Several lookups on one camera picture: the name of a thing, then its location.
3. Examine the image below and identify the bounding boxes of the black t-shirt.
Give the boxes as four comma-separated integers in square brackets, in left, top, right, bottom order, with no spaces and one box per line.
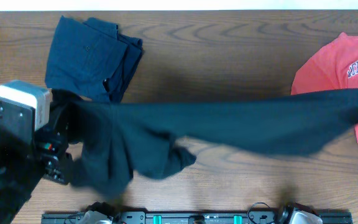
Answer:
[52,88,358,198]

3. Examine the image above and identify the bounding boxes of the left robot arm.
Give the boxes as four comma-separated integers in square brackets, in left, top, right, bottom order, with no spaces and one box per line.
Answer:
[0,97,73,223]

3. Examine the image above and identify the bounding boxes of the folded navy blue trousers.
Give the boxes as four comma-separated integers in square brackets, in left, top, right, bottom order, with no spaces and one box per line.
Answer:
[45,16,143,103]

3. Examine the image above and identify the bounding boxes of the red printed t-shirt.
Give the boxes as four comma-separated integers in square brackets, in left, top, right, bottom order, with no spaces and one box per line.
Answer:
[291,32,358,143]

